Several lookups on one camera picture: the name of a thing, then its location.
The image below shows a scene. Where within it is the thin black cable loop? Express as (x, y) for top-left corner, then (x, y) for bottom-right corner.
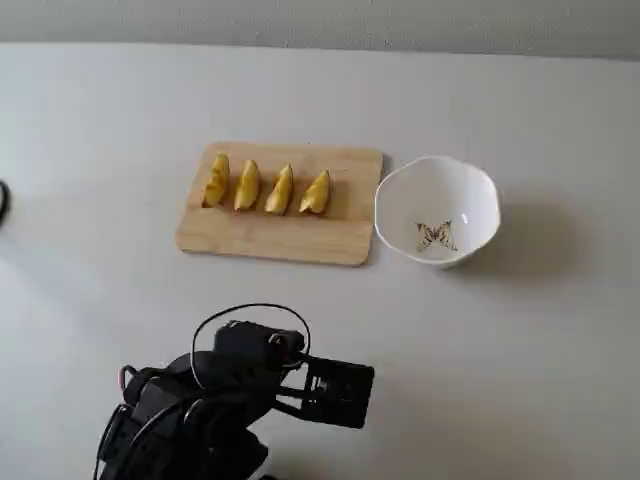
(191, 302), (312, 390)

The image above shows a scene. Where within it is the black cable at table edge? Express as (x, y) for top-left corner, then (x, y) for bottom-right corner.
(0, 179), (14, 227)

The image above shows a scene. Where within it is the wooden cutting board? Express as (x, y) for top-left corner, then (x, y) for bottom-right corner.
(174, 142), (385, 269)

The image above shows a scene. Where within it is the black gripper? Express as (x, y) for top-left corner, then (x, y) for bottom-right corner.
(213, 321), (307, 372)

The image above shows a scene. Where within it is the apple slice with dark streaks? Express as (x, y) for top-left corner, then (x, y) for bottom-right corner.
(201, 152), (232, 209)

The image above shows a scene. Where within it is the yellow apple slice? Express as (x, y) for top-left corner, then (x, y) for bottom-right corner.
(233, 158), (262, 213)
(264, 163), (295, 217)
(298, 169), (333, 217)

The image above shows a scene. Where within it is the white bowl with butterfly print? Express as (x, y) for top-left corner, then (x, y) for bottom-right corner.
(374, 155), (502, 270)

